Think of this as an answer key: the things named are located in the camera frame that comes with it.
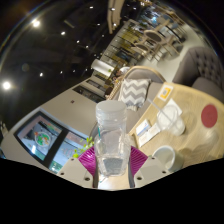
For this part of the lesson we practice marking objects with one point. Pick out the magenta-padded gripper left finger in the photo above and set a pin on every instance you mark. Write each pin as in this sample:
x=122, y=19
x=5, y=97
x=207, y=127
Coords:
x=75, y=170

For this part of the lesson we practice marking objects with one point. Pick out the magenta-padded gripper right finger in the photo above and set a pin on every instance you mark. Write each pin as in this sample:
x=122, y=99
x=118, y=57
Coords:
x=148, y=170

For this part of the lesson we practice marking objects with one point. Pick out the clear plastic bottle white cap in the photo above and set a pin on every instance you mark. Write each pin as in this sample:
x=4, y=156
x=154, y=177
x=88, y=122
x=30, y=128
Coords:
x=111, y=140

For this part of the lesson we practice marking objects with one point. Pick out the green potted plant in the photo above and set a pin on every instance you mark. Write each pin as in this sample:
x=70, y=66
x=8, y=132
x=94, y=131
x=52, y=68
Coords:
x=83, y=148

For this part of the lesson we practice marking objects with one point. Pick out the green and white mug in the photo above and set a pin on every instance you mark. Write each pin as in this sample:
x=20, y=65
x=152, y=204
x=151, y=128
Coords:
x=176, y=161

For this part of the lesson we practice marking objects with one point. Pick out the white paper leaflet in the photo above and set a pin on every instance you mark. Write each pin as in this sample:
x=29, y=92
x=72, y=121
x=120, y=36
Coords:
x=149, y=135

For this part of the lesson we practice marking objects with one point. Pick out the small flat white blue box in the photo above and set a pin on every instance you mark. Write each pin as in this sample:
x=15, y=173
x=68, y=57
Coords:
x=142, y=127

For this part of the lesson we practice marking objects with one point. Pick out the round colourful window decoration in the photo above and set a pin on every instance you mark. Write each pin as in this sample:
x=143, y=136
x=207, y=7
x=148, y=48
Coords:
x=42, y=139

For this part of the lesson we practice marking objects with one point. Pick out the clear plastic cup with straw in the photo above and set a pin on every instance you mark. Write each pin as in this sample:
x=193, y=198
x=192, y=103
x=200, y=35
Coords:
x=171, y=121

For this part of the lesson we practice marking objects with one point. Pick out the grey white chevron cushion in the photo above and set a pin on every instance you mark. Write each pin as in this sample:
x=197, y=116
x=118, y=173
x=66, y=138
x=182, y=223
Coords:
x=133, y=93

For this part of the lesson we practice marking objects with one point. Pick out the yellow and white card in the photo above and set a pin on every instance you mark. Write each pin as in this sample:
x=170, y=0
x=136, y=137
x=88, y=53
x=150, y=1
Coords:
x=165, y=93

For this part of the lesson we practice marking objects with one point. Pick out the flat round red coaster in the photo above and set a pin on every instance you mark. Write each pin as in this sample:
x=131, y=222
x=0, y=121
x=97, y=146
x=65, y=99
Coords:
x=209, y=116

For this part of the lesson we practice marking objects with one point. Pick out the grey tufted armchair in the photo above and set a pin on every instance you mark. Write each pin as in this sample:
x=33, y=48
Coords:
x=200, y=68

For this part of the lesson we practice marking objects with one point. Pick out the group of ceiling spotlights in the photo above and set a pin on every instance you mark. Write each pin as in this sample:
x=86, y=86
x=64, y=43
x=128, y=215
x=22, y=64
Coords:
x=36, y=24

